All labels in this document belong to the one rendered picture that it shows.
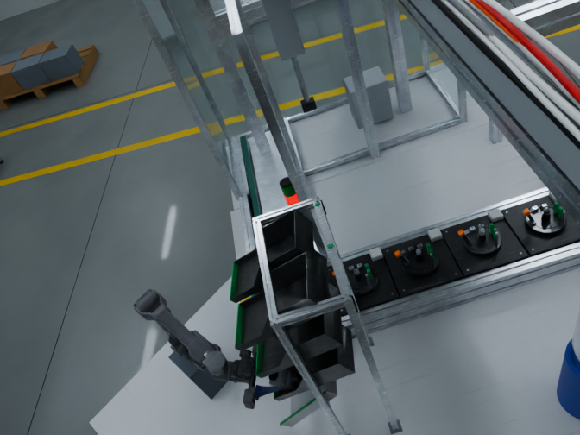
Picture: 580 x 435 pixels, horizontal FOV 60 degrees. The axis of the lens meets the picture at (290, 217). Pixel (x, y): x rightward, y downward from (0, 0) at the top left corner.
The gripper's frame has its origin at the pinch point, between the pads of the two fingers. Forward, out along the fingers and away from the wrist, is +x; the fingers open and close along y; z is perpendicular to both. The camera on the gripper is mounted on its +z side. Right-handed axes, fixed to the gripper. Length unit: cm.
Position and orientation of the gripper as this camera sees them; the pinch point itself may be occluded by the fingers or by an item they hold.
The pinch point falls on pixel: (271, 375)
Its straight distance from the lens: 154.3
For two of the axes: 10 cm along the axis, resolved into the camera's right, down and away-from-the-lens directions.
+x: 9.9, 0.8, -1.2
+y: 1.3, -8.0, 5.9
